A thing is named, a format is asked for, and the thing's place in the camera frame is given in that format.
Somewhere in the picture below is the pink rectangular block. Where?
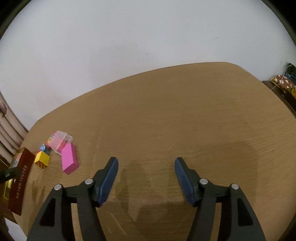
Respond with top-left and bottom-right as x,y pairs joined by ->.
61,143 -> 79,175

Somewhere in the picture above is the blue patterned small block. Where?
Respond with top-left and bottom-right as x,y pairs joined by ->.
39,144 -> 51,156

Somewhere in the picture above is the red round-patterned tin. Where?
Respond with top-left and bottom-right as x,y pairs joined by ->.
45,132 -> 55,148

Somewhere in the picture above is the clear case with red cards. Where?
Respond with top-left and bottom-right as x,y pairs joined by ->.
50,131 -> 73,155

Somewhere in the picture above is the dark red gold tin box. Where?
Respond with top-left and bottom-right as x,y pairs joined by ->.
3,148 -> 35,216

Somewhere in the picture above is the yellow striped cube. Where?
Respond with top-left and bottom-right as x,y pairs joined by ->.
34,151 -> 50,169

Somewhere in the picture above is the beige patterned curtain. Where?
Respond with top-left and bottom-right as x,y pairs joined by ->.
0,93 -> 28,164

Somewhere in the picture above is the cluttered side shelf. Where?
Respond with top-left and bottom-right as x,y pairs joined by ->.
263,63 -> 295,111

